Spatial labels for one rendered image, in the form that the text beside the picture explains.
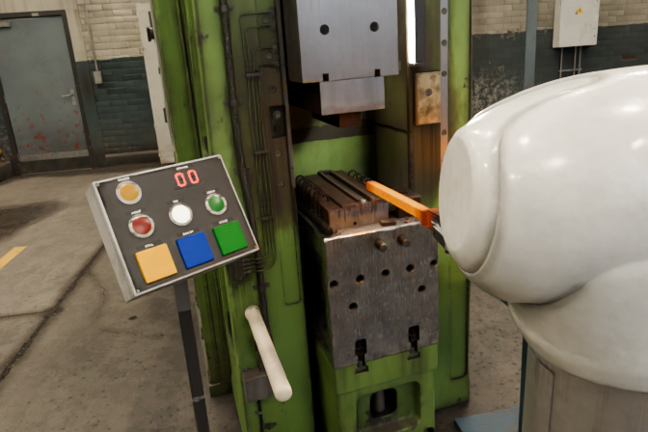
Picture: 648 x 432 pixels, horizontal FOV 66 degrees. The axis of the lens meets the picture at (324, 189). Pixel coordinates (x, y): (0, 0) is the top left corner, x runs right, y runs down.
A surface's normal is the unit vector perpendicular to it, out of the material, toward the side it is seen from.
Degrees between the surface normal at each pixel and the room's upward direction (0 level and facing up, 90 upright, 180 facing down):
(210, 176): 60
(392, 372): 90
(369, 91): 90
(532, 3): 90
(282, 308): 90
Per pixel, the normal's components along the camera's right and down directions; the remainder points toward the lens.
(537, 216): -0.39, 0.16
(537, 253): -0.37, 0.39
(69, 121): 0.13, 0.26
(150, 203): 0.55, -0.34
